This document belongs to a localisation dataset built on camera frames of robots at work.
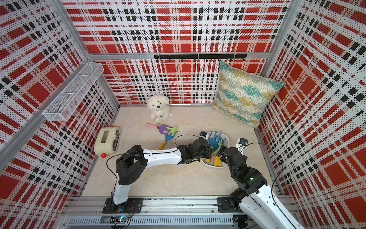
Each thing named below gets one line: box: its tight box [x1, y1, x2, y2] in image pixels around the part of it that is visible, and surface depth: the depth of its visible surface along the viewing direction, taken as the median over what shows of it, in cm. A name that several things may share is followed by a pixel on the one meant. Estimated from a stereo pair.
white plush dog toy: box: [146, 93, 171, 123], surface depth 101 cm
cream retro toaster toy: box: [93, 125, 121, 159], surface depth 91 cm
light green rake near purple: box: [165, 125, 179, 136], surface depth 106 cm
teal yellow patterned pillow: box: [211, 61, 286, 128], surface depth 92 cm
